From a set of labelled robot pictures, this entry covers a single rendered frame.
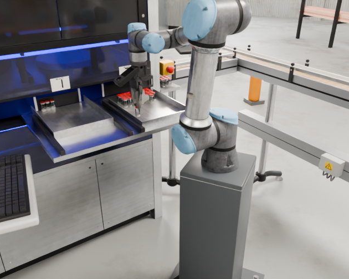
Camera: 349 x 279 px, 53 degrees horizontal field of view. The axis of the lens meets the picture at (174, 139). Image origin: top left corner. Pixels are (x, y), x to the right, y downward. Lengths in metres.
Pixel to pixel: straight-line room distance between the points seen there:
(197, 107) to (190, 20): 0.28
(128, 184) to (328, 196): 1.47
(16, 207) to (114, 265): 0.99
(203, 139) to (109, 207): 1.03
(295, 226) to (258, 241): 0.30
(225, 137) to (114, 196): 0.98
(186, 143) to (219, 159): 0.20
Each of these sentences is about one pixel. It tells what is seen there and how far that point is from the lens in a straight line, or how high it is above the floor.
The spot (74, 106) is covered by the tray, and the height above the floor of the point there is 0.88.
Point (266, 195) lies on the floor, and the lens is 2.64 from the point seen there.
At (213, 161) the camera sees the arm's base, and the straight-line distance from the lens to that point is 1.35.
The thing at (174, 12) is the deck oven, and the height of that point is 0.41.
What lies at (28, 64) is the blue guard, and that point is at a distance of 1.63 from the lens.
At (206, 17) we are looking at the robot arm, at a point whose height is 1.38.
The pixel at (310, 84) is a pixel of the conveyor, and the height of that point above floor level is 0.91.
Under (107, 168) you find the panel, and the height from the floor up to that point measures 0.50.
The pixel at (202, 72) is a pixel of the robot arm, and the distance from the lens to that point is 1.11.
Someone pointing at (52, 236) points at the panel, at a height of 0.19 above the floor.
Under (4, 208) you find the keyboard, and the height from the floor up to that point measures 0.83.
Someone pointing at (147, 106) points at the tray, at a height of 0.88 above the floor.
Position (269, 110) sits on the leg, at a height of 0.64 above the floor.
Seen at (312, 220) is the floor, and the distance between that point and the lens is 2.51.
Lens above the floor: 1.53
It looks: 28 degrees down
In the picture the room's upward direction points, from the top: straight up
